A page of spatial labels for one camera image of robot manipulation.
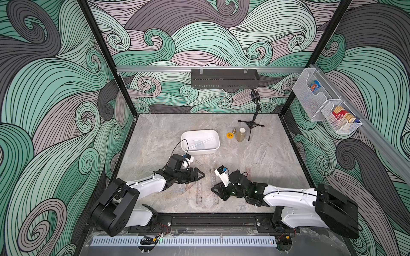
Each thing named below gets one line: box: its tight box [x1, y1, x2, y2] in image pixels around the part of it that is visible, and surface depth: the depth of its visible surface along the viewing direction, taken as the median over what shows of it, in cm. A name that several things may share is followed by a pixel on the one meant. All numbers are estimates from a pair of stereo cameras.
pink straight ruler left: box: [196, 179, 203, 206], surface depth 85 cm
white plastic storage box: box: [180, 129, 221, 156], surface depth 106 cm
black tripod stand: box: [238, 88, 265, 142], surface depth 97 cm
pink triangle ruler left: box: [184, 182, 196, 192], surface depth 87 cm
